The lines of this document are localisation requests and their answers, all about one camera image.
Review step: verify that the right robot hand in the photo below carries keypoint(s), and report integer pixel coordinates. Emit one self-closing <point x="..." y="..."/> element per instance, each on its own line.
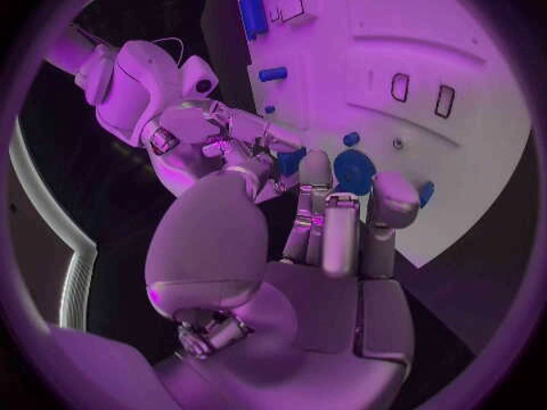
<point x="188" y="126"/>

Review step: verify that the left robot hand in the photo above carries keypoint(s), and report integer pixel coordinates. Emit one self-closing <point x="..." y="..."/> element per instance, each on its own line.
<point x="239" y="314"/>

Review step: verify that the blue block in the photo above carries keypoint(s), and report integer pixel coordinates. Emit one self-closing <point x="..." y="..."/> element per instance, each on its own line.
<point x="290" y="160"/>

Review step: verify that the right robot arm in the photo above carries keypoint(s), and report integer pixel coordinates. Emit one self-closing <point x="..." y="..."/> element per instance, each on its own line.
<point x="128" y="85"/>

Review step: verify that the white task board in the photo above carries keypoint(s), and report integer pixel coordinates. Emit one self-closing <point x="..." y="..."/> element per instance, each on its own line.
<point x="384" y="75"/>

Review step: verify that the small blue peg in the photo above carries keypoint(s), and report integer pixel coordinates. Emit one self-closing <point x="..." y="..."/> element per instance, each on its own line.
<point x="269" y="109"/>

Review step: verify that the short blue cylinder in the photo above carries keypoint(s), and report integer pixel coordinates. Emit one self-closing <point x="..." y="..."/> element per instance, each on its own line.
<point x="272" y="74"/>

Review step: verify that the blue gear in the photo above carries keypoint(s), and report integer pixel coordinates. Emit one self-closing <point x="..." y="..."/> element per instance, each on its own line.
<point x="357" y="169"/>

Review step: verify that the blue plug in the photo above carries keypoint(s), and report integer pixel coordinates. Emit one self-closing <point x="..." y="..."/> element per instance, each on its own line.
<point x="426" y="194"/>

